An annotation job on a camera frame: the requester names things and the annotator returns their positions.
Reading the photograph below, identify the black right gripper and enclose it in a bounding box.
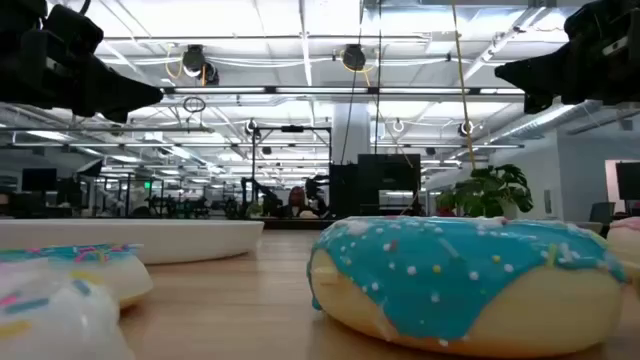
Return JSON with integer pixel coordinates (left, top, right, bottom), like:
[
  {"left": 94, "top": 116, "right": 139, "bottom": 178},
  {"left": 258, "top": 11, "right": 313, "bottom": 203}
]
[{"left": 494, "top": 0, "right": 640, "bottom": 115}]

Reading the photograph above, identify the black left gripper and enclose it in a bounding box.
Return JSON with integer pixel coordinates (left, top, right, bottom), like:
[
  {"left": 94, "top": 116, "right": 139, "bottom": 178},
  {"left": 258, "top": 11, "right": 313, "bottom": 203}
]
[{"left": 0, "top": 19, "right": 165, "bottom": 124}]

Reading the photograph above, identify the small blue sprinkled donut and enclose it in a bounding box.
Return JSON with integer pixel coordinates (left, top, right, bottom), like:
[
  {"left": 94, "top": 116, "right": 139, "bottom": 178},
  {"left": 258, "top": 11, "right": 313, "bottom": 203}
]
[{"left": 0, "top": 243, "right": 155, "bottom": 310}]

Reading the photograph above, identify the large pink iced donut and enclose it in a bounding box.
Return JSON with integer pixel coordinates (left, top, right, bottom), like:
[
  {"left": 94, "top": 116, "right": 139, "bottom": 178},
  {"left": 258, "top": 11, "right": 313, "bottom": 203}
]
[{"left": 605, "top": 216, "right": 640, "bottom": 282}]

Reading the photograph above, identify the large blue iced donut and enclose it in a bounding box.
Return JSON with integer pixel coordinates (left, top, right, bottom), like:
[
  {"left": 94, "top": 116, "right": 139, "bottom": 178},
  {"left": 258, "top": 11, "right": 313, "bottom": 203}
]
[{"left": 306, "top": 215, "right": 629, "bottom": 359}]

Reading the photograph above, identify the small white sprinkled donut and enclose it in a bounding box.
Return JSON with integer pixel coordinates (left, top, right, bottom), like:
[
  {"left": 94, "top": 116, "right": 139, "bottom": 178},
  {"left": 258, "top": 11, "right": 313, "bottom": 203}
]
[{"left": 0, "top": 259, "right": 137, "bottom": 360}]

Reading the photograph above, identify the black desk monitor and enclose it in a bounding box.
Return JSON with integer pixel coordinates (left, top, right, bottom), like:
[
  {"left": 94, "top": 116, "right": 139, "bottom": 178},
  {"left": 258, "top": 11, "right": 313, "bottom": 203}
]
[{"left": 20, "top": 167, "right": 59, "bottom": 193}]

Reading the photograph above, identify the green potted plant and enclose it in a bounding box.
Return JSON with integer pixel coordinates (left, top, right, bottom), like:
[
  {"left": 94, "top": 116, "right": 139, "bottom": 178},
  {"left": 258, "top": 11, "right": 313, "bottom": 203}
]
[{"left": 434, "top": 163, "right": 535, "bottom": 220}]

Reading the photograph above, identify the white round plate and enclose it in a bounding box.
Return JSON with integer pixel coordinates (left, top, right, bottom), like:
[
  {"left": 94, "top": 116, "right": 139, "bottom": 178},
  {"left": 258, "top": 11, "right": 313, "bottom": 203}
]
[{"left": 0, "top": 218, "right": 266, "bottom": 266}]

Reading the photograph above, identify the white building column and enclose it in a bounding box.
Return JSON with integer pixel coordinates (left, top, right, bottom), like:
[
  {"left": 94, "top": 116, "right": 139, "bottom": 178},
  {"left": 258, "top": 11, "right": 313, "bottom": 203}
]
[{"left": 331, "top": 102, "right": 372, "bottom": 166}]

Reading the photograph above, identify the long ceiling light strip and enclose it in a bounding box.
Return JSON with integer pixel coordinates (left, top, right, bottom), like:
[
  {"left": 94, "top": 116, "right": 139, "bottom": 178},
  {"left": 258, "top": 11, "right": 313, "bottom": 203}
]
[{"left": 163, "top": 85, "right": 526, "bottom": 97}]

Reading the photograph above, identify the person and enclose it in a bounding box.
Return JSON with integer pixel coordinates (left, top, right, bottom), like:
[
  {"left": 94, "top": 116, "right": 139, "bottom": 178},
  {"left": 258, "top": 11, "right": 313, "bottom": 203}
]
[{"left": 287, "top": 185, "right": 321, "bottom": 219}]

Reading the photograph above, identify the black hanging cable loop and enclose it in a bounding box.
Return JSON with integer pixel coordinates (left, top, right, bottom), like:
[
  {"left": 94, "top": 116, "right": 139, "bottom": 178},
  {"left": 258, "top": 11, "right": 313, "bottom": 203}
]
[{"left": 181, "top": 95, "right": 208, "bottom": 115}]

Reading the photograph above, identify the yellow hanging cable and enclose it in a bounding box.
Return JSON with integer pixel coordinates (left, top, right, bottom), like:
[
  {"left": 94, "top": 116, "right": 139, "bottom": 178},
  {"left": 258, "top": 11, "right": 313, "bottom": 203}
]
[{"left": 451, "top": 0, "right": 477, "bottom": 172}]

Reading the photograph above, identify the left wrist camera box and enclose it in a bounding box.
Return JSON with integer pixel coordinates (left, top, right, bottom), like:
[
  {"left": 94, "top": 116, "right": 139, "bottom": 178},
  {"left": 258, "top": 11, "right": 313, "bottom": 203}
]
[{"left": 41, "top": 3, "right": 105, "bottom": 55}]

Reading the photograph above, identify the black ceiling cord reel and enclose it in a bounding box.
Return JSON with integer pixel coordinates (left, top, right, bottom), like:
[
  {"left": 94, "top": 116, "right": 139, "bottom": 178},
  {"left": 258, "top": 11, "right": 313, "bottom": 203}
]
[
  {"left": 181, "top": 43, "right": 221, "bottom": 87},
  {"left": 341, "top": 43, "right": 368, "bottom": 73}
]

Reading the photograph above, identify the black wall monitor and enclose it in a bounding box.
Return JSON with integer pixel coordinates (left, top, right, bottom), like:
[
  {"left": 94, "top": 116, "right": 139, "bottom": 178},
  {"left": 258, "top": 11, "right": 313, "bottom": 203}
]
[{"left": 615, "top": 161, "right": 640, "bottom": 202}]

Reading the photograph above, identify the black metal stand frame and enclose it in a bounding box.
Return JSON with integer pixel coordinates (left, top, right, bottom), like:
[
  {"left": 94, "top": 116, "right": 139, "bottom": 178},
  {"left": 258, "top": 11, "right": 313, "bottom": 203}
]
[{"left": 250, "top": 125, "right": 333, "bottom": 219}]

